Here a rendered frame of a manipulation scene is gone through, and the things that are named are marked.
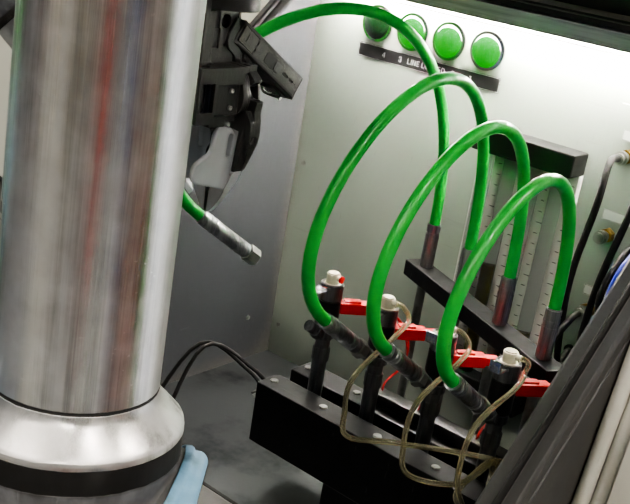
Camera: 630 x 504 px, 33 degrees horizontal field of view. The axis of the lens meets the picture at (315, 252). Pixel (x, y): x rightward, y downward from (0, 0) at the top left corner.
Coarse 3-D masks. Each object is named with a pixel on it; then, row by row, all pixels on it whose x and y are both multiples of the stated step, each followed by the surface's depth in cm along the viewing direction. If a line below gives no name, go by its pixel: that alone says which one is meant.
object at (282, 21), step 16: (288, 16) 116; (304, 16) 116; (320, 16) 118; (368, 16) 120; (384, 16) 121; (272, 32) 116; (400, 32) 123; (416, 32) 124; (416, 48) 125; (432, 64) 126; (448, 128) 131; (448, 144) 132; (192, 208) 119; (432, 208) 135; (432, 224) 136
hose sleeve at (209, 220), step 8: (208, 216) 120; (200, 224) 120; (208, 224) 120; (216, 224) 121; (216, 232) 121; (224, 232) 122; (232, 232) 123; (224, 240) 122; (232, 240) 122; (240, 240) 123; (232, 248) 123; (240, 248) 123; (248, 248) 124
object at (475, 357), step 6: (456, 354) 114; (462, 354) 114; (474, 354) 115; (480, 354) 115; (456, 360) 114; (468, 360) 114; (474, 360) 115; (480, 360) 115; (486, 360) 115; (462, 366) 115; (468, 366) 115; (474, 366) 115; (480, 366) 115
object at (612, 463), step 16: (624, 368) 101; (624, 384) 101; (624, 400) 101; (608, 416) 102; (624, 416) 102; (608, 432) 102; (624, 432) 101; (592, 448) 103; (608, 448) 102; (624, 448) 101; (592, 464) 102; (608, 464) 102; (624, 464) 101; (592, 480) 103; (608, 480) 102; (624, 480) 101; (576, 496) 103; (592, 496) 103; (608, 496) 101; (624, 496) 100
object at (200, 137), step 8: (192, 128) 101; (200, 128) 102; (208, 128) 101; (192, 136) 101; (200, 136) 102; (208, 136) 102; (192, 144) 102; (200, 144) 102; (208, 144) 102; (192, 152) 102; (200, 152) 102; (192, 160) 102; (200, 192) 104; (200, 200) 104
